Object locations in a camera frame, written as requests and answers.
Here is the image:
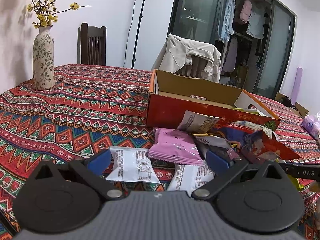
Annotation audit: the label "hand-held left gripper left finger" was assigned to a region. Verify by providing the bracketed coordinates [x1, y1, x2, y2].
[32, 149, 125, 200]

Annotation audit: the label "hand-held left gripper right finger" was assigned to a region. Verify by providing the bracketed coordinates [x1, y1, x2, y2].
[191, 150, 288, 201]

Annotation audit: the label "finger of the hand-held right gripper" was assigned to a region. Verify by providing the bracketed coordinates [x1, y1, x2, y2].
[278, 163, 300, 175]

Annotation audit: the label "dark snack packet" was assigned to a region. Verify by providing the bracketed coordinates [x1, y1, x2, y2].
[199, 142, 241, 161]

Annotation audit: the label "large red snack bag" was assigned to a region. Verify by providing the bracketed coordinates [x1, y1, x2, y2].
[212, 119, 302, 162]

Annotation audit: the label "white yellow snack packet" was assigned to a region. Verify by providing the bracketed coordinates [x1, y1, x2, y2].
[177, 110, 222, 133]

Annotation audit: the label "pink snack packet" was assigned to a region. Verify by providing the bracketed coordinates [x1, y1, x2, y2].
[148, 128, 204, 166]

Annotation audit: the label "small white blue packet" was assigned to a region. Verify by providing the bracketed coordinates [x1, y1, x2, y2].
[234, 120, 263, 131]

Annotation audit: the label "orange cardboard box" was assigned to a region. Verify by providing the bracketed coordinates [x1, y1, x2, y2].
[146, 69, 282, 131]

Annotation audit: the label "purple tissue pack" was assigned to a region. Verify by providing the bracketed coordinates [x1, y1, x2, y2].
[301, 113, 320, 141]

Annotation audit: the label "brown cardboard box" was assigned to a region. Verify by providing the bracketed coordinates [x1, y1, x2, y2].
[274, 92, 310, 118]

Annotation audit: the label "wooden chair with jacket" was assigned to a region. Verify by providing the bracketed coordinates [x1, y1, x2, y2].
[175, 54, 208, 78]

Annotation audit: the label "lavender hanging garment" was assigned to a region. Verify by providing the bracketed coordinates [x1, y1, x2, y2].
[222, 37, 238, 72]

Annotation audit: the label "beige jacket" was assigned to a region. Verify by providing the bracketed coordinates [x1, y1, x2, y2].
[151, 34, 222, 83]

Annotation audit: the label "dark wooden chair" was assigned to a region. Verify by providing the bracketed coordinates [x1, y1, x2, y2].
[77, 22, 107, 66]

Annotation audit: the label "floral ceramic vase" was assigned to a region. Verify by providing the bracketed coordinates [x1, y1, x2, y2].
[33, 26, 55, 90]

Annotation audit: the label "studio light on stand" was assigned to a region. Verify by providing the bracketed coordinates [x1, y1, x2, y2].
[131, 0, 150, 69]

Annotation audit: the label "light blue hanging shirt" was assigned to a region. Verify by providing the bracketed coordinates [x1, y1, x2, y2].
[218, 0, 237, 43]

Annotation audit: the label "white hanging blouse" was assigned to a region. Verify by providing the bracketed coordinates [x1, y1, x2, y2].
[246, 3, 266, 40]

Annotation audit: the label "pink hanging garment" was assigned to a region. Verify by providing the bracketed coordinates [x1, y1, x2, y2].
[239, 0, 253, 25]

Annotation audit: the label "yellow flower branches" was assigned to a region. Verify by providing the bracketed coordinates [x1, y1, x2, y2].
[0, 0, 92, 29]

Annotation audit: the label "black cable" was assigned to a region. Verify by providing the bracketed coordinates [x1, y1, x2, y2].
[123, 0, 141, 68]

